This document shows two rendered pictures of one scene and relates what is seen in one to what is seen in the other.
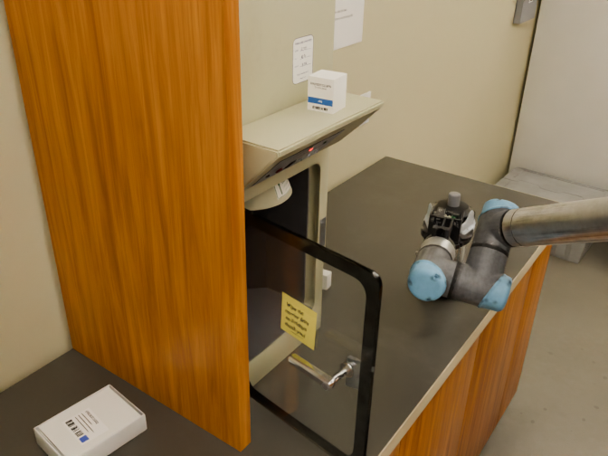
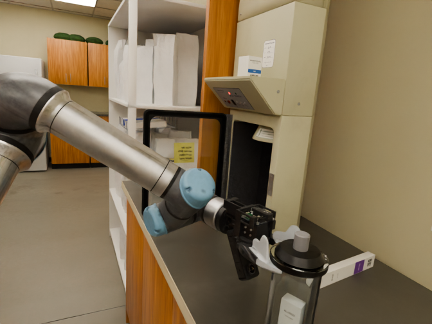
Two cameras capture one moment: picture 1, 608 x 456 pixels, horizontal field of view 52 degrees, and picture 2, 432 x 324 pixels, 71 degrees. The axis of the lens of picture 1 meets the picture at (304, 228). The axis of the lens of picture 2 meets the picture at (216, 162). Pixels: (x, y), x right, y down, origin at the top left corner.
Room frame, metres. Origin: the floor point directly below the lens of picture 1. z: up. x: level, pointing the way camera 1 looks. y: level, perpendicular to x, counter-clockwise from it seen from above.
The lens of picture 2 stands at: (1.47, -0.90, 1.46)
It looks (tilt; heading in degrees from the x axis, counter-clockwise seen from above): 13 degrees down; 120
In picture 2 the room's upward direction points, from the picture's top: 4 degrees clockwise
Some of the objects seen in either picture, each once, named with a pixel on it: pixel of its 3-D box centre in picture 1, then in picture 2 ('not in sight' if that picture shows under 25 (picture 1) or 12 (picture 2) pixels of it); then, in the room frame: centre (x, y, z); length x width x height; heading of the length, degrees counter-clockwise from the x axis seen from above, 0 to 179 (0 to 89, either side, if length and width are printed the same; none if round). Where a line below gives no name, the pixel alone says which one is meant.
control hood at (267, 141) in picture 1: (308, 143); (238, 94); (1.02, 0.00, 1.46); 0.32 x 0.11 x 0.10; 145
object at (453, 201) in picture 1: (452, 205); (299, 249); (1.36, -0.36, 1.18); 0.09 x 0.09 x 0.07
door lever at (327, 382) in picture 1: (319, 366); not in sight; (0.75, -0.03, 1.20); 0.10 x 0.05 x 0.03; 47
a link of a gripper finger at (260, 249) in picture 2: (469, 221); (265, 251); (1.30, -0.39, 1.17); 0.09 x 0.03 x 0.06; 136
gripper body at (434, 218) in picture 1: (442, 234); (245, 224); (1.22, -0.31, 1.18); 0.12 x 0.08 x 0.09; 160
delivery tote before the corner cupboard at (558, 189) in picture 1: (546, 214); not in sight; (3.32, -1.44, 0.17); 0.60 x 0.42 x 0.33; 53
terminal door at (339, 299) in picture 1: (299, 341); (184, 164); (0.82, 0.00, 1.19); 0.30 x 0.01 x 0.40; 47
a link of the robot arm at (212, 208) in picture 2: (434, 254); (222, 214); (1.14, -0.28, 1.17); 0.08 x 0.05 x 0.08; 70
